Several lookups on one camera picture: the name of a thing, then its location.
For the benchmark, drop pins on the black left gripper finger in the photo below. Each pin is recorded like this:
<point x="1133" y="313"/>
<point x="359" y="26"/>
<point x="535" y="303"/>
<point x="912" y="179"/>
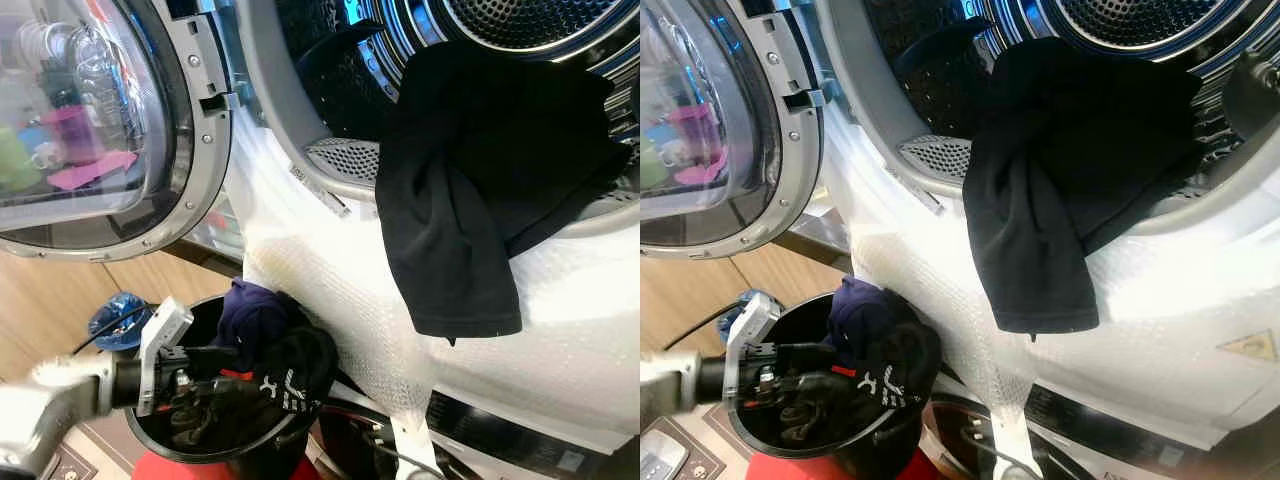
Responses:
<point x="845" y="358"/>
<point x="830" y="395"/>
<point x="255" y="362"/>
<point x="245" y="400"/>

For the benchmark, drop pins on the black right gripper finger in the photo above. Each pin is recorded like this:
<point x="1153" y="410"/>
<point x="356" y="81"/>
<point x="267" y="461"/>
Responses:
<point x="1255" y="100"/>

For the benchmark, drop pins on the black garment with white print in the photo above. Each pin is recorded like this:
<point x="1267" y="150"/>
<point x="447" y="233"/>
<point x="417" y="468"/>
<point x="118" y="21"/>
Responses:
<point x="905" y="355"/>
<point x="300" y="360"/>

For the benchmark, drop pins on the plain black garment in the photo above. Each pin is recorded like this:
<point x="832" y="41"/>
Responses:
<point x="460" y="200"/>
<point x="1050" y="200"/>

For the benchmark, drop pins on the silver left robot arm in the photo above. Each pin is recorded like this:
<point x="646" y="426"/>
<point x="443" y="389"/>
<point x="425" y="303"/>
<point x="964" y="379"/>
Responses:
<point x="50" y="400"/>
<point x="665" y="385"/>

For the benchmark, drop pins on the white washing machine dark panel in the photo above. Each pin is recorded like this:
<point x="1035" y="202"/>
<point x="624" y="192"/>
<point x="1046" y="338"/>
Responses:
<point x="500" y="430"/>
<point x="1100" y="420"/>

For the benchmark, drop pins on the navy blue garment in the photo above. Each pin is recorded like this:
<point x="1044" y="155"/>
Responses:
<point x="860" y="310"/>
<point x="255" y="315"/>

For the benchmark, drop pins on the black laundry bucket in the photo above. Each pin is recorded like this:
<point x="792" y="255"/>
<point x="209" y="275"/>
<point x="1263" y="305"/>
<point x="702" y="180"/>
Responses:
<point x="270" y="465"/>
<point x="880" y="460"/>

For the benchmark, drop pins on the red stool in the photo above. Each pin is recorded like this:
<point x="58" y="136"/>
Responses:
<point x="780" y="470"/>
<point x="170" y="468"/>

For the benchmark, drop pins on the steel perforated drum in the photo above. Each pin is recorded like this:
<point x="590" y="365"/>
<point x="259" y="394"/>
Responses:
<point x="1140" y="20"/>
<point x="540" y="20"/>

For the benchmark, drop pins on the round glass dryer door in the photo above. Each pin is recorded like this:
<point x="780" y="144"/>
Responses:
<point x="790" y="150"/>
<point x="190" y="150"/>

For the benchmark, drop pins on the clear bubble wrap sheet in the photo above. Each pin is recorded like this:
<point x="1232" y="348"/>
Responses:
<point x="1180" y="300"/>
<point x="580" y="330"/>

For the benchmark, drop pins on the yellow warning sticker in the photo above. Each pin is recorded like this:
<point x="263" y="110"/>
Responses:
<point x="1255" y="350"/>

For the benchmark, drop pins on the white front-load dryer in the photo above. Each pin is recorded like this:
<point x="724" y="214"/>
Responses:
<point x="860" y="90"/>
<point x="270" y="100"/>

